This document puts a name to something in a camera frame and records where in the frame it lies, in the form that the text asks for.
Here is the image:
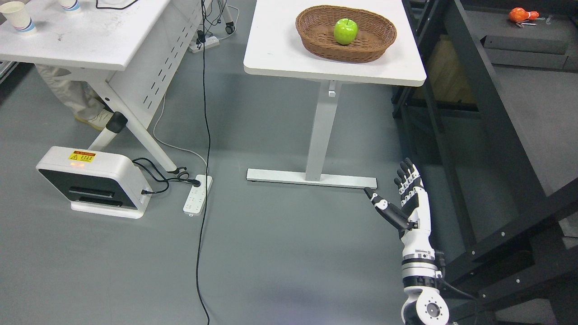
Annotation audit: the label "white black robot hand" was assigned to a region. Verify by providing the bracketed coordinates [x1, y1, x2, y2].
[364, 157, 435, 260]

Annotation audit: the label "green apple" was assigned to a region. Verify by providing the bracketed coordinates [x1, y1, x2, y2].
[334, 19, 359, 45]

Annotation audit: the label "black metal shelf rack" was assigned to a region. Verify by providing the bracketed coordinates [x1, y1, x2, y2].
[392, 0, 577, 325]

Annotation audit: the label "orange toy on shelf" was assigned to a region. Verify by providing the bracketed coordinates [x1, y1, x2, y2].
[508, 7, 540, 23]

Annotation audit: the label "white power strip near appliance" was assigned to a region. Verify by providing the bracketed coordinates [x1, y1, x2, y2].
[182, 174, 213, 216]

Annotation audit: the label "brown wicker basket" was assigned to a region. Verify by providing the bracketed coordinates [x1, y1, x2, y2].
[295, 5, 397, 63]

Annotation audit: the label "white standing desk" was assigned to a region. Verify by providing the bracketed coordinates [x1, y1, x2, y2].
[243, 0, 427, 189]

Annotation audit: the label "white power strip far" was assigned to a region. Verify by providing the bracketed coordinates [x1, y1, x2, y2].
[189, 36, 219, 53]

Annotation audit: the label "white box appliance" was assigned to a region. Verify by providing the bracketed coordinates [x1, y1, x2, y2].
[36, 146, 152, 219]

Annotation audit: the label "white perforated side table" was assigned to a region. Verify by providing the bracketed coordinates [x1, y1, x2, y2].
[0, 0, 202, 174]

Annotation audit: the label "seated person legs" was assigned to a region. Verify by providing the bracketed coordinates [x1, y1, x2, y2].
[35, 64, 113, 131]

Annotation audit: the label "paper cup top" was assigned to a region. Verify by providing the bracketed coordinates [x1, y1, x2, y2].
[57, 0, 81, 13]

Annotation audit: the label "paper cup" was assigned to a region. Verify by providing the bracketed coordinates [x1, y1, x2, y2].
[57, 0, 81, 13]
[0, 1, 37, 35]

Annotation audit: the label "paper cup left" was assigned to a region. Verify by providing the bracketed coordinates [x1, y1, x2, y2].
[0, 1, 37, 35]

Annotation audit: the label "long black cable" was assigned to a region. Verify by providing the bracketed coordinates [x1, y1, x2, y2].
[195, 0, 212, 325]

